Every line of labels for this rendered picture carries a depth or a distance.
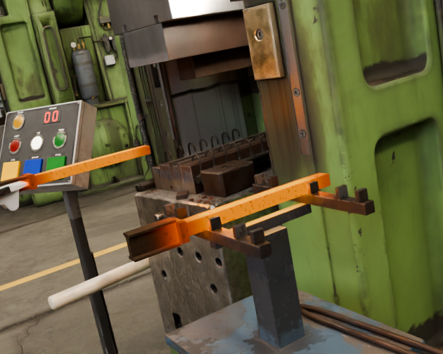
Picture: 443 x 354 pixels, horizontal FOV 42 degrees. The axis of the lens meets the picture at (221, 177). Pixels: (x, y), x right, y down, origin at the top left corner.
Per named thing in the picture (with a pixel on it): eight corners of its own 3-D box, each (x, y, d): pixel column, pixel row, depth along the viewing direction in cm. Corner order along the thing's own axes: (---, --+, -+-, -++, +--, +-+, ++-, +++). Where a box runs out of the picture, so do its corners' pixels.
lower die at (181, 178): (195, 194, 153) (190, 163, 151) (156, 189, 169) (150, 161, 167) (303, 154, 178) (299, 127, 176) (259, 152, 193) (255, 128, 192)
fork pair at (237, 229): (254, 245, 82) (252, 232, 82) (233, 238, 87) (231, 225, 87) (368, 199, 93) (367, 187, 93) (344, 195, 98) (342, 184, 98)
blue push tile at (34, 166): (38, 180, 184) (41, 158, 186) (21, 181, 187) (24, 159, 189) (42, 181, 185) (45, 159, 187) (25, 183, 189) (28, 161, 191)
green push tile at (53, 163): (62, 178, 179) (65, 155, 181) (44, 180, 183) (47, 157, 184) (66, 179, 181) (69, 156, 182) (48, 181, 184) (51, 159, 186)
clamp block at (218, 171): (224, 197, 144) (219, 173, 142) (204, 195, 150) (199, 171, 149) (259, 184, 151) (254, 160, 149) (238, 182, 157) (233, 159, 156)
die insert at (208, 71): (195, 79, 156) (191, 56, 155) (180, 81, 162) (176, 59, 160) (274, 61, 173) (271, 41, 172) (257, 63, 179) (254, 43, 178)
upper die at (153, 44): (169, 60, 146) (161, 22, 144) (129, 68, 161) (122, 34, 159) (284, 38, 170) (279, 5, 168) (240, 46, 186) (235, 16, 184)
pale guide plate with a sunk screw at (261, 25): (279, 77, 134) (267, 3, 131) (254, 80, 141) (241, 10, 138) (285, 76, 135) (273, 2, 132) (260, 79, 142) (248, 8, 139)
